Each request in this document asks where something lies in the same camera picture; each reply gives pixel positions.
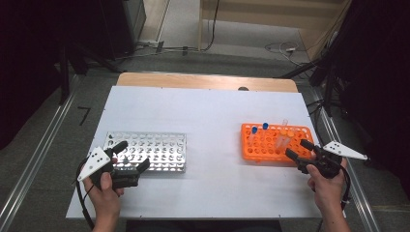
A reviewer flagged floor power strip with cables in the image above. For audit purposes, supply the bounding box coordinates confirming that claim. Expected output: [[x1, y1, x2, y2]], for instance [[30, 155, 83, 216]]
[[133, 39, 199, 58]]

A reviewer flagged black hanging cable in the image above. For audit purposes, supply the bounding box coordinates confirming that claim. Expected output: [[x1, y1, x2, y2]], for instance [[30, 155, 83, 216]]
[[201, 0, 220, 52]]

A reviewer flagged metal floor rail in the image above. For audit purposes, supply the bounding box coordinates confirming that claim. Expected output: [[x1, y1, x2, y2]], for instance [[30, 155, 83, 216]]
[[0, 74, 81, 228], [310, 90, 382, 232]]

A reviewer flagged person's left hand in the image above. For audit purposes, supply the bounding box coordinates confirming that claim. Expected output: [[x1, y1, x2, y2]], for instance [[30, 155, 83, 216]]
[[82, 173, 125, 223]]

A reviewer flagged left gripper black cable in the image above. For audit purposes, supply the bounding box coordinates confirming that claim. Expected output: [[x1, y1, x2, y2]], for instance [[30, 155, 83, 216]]
[[75, 156, 97, 230]]

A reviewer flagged orange test tube rack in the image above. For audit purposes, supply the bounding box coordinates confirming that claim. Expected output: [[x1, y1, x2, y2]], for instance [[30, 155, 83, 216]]
[[241, 123, 315, 163]]

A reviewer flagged black cabinet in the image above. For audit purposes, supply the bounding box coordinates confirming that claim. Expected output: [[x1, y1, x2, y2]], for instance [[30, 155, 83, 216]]
[[96, 0, 147, 61]]

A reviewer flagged metal test tube rack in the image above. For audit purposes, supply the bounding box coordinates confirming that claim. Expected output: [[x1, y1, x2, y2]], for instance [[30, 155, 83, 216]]
[[102, 130, 188, 173]]

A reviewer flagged white table board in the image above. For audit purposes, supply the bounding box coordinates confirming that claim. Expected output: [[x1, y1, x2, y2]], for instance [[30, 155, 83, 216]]
[[66, 85, 346, 220]]

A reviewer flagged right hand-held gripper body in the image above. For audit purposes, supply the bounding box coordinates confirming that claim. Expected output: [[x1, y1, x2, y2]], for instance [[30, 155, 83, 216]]
[[296, 140, 368, 179]]

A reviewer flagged black curtain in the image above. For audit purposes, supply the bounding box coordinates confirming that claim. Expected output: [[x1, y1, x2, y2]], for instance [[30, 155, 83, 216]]
[[322, 0, 410, 194], [0, 0, 109, 151]]

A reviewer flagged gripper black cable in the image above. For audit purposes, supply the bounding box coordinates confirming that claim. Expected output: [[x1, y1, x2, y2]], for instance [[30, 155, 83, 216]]
[[75, 156, 97, 230], [339, 163, 353, 211]]

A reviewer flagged person's right hand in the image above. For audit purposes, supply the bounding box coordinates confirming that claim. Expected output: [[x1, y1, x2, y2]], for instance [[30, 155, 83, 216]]
[[307, 159, 349, 212]]

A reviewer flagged black stand leg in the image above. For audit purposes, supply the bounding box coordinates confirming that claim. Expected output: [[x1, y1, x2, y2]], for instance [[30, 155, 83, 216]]
[[59, 44, 71, 105]]

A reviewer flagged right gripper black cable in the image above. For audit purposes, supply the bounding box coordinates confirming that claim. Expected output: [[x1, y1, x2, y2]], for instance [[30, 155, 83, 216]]
[[339, 163, 353, 211]]

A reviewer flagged black tripod stand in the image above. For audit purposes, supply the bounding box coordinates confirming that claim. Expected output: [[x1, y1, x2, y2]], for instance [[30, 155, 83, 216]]
[[277, 56, 343, 118]]

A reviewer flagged wooden furniture panel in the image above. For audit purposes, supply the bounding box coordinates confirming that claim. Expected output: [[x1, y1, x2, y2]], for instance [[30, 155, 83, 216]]
[[197, 0, 352, 62]]

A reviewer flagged white floor cable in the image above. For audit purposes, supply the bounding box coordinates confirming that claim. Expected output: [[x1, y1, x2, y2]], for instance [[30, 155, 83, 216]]
[[264, 41, 311, 68]]

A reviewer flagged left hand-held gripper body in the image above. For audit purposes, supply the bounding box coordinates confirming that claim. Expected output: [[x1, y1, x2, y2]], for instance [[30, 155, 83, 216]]
[[76, 146, 141, 190]]

